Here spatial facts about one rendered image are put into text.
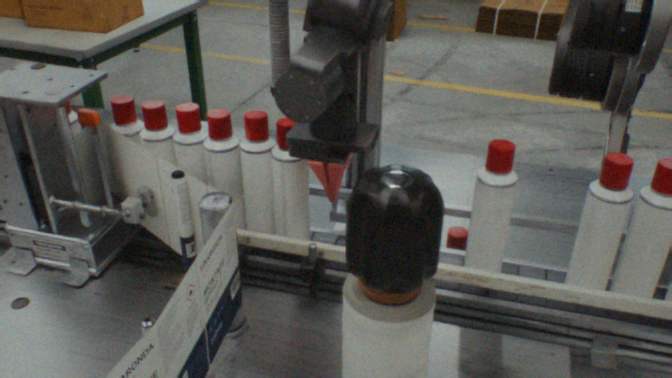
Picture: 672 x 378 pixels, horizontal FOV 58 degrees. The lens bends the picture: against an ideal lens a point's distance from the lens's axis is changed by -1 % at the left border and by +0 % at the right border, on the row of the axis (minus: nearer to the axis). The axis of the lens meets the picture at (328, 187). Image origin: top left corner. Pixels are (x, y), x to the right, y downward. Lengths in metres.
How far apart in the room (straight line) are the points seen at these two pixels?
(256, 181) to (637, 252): 0.51
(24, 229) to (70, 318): 0.16
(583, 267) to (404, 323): 0.38
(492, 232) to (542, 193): 0.40
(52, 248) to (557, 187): 0.89
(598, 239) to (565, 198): 0.39
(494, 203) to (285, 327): 0.31
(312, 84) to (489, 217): 0.32
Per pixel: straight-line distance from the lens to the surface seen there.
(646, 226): 0.84
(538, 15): 5.06
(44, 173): 0.88
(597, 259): 0.85
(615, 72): 1.67
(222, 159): 0.86
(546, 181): 1.26
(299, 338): 0.78
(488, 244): 0.84
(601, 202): 0.81
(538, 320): 0.88
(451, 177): 1.22
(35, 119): 0.86
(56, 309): 0.89
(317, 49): 0.64
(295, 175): 0.83
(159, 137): 0.91
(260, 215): 0.90
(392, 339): 0.55
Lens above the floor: 1.43
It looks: 31 degrees down
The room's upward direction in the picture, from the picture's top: straight up
